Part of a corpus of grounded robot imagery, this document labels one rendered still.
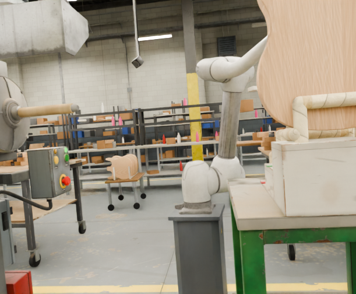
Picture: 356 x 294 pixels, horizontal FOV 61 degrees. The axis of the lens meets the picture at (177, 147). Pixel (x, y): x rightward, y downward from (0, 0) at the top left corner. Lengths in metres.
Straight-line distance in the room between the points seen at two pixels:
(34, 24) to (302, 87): 0.72
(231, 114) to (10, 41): 1.11
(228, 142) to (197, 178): 0.27
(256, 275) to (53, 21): 0.84
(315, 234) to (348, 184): 0.14
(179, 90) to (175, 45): 1.76
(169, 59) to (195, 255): 11.02
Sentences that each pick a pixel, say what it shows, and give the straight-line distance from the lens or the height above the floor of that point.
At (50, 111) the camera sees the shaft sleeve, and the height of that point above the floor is 1.25.
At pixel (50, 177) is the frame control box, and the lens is 1.32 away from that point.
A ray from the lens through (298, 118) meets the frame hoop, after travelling 0.77.
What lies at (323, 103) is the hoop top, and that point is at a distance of 0.79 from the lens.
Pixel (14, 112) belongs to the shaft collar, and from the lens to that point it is 1.12.
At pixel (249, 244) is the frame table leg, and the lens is 0.80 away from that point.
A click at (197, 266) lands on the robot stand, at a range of 1.73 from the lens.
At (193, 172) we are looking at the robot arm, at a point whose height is 0.92.
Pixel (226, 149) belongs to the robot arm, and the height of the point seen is 1.03.
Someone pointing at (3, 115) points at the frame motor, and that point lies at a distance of 1.12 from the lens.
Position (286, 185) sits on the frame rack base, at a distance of 0.76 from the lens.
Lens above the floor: 1.15
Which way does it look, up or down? 3 degrees down
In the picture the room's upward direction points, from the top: 4 degrees counter-clockwise
